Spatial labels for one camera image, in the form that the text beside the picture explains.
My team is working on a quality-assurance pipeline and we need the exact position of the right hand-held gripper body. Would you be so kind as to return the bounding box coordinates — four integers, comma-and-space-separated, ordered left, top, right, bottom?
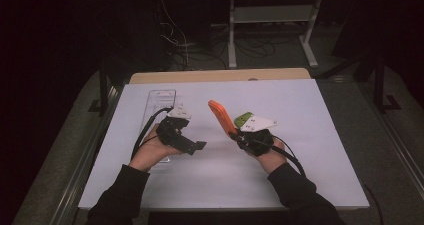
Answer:
238, 115, 279, 158

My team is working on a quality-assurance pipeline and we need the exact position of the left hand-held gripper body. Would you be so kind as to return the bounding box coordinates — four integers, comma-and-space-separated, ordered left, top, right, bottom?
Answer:
155, 103, 198, 156

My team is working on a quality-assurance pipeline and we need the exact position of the green cartoon phone case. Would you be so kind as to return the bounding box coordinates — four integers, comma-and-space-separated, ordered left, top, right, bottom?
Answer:
233, 111, 255, 130

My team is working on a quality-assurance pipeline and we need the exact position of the orange phone case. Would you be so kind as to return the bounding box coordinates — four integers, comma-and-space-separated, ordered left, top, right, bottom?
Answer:
207, 99, 239, 138

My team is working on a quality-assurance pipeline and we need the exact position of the clear plastic tray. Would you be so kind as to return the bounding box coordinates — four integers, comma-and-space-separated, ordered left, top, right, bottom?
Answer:
139, 89, 178, 164

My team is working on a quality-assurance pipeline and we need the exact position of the person's right hand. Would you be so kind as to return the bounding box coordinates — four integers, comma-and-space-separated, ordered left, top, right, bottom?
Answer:
256, 139, 288, 175

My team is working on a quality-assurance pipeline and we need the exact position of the person's left hand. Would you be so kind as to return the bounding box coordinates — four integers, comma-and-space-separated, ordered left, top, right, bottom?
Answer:
129, 124, 183, 173

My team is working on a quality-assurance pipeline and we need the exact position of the wooden table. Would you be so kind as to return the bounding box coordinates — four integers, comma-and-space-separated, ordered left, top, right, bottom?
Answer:
129, 67, 312, 85

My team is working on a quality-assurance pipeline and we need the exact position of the black metal stand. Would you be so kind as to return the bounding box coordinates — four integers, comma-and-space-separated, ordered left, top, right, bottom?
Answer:
88, 59, 118, 117
372, 49, 403, 114

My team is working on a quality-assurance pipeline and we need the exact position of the white metal stand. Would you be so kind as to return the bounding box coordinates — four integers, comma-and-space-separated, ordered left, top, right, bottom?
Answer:
214, 0, 334, 69

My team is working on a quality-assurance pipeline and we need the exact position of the left hand-held gripper black cable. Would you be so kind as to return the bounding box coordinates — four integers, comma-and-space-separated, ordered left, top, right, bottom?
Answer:
131, 106, 174, 160

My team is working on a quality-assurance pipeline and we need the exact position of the hand-held gripper black cable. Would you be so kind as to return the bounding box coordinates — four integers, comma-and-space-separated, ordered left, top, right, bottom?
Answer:
131, 106, 174, 160
270, 134, 384, 225

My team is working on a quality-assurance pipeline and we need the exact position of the right hand-held gripper black cable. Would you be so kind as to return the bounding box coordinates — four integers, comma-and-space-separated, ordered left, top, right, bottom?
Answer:
270, 134, 384, 225

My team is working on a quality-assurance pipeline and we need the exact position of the tangle of floor cables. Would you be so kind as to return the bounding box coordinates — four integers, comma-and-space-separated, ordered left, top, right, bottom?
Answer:
155, 0, 278, 71

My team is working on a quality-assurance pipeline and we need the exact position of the aluminium rail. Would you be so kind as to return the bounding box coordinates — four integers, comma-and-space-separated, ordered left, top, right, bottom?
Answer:
357, 83, 424, 193
49, 84, 125, 225

